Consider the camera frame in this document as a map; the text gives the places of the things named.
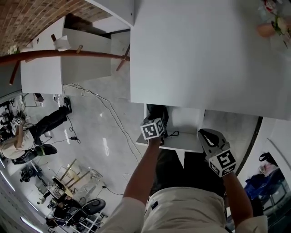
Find person's left forearm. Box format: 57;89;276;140
122;136;165;206

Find person's white printed shirt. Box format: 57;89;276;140
97;186;269;233

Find white paper tag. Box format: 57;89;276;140
53;35;70;52

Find wooden coat rack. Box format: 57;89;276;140
0;33;130;86

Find person's right forearm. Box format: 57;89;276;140
221;170;255;225

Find white desk with drawer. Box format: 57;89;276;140
129;0;291;121

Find person's black trousers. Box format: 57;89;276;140
149;148;226;197

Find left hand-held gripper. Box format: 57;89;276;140
140;117;166;140

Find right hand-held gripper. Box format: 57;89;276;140
197;128;237;178

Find white cable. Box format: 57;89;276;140
62;82;142;165

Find white vase with flowers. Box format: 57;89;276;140
7;44;20;56

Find wooden stool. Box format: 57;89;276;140
52;158;91;199

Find black cable with adapter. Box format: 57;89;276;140
65;113;82;145

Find pink vase with flowers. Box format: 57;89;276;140
256;0;291;49

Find blue bag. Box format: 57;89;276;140
245;167;285;201

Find black office chair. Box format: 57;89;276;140
77;198;107;217

